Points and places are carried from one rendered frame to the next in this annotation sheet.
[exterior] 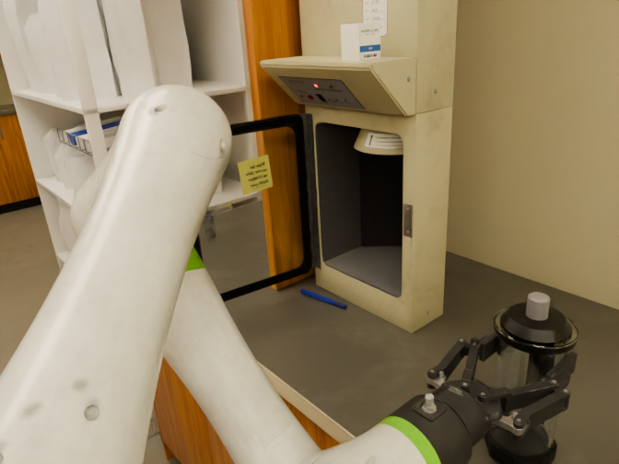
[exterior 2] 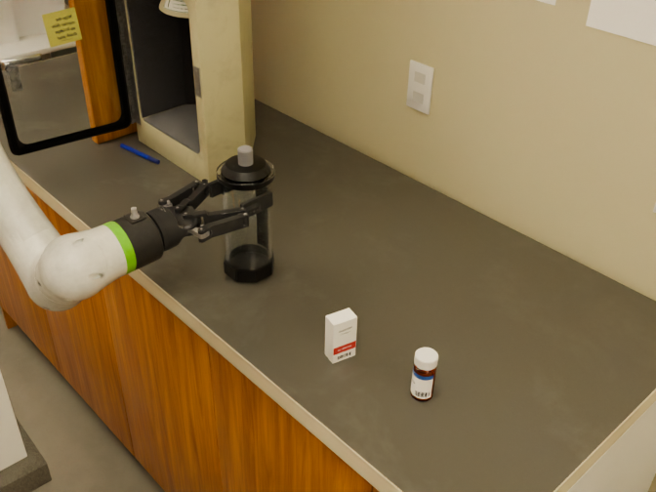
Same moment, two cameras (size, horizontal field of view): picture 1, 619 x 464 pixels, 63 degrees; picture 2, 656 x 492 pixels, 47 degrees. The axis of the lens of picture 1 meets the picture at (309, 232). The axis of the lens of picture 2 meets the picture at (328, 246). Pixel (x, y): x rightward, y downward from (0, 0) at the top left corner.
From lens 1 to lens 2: 0.76 m
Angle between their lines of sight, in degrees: 13
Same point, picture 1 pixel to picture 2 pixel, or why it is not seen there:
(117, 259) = not seen: outside the picture
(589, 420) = (317, 253)
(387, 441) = (97, 232)
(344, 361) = (140, 206)
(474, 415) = (170, 224)
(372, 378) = not seen: hidden behind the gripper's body
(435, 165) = (222, 31)
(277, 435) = (33, 233)
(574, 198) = (377, 67)
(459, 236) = (296, 99)
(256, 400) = (19, 209)
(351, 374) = not seen: hidden behind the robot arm
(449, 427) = (144, 227)
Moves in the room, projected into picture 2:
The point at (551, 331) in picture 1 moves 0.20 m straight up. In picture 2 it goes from (247, 174) to (242, 67)
